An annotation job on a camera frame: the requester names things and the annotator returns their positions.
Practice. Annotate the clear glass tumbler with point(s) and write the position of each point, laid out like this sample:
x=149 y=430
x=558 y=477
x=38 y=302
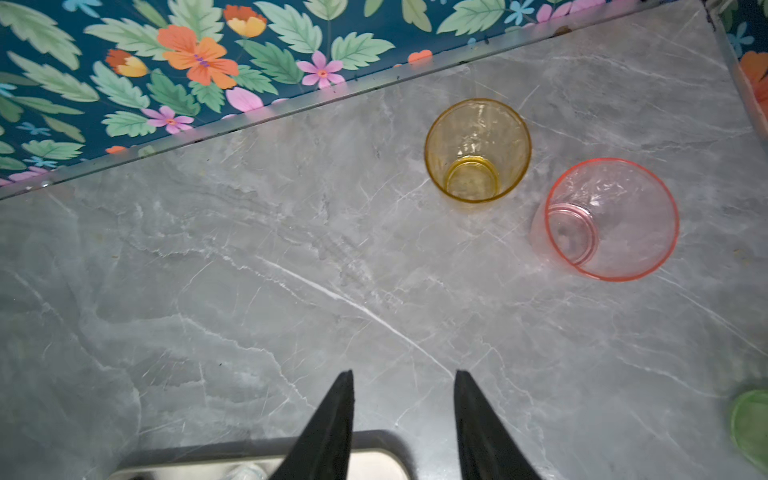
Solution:
x=249 y=471

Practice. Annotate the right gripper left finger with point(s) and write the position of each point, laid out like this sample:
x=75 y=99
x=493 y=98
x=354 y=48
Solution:
x=323 y=449

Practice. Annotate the beige plastic tray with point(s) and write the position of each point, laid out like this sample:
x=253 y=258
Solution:
x=363 y=464

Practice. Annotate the short yellow tumbler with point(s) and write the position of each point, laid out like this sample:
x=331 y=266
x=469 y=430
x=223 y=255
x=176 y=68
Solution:
x=478 y=150

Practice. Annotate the short green tumbler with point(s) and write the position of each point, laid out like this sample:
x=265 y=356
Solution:
x=749 y=427

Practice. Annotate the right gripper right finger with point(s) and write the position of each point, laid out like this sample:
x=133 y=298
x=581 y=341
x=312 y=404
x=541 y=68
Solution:
x=485 y=449

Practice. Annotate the pink tumbler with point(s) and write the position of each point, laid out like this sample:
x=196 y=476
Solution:
x=608 y=219

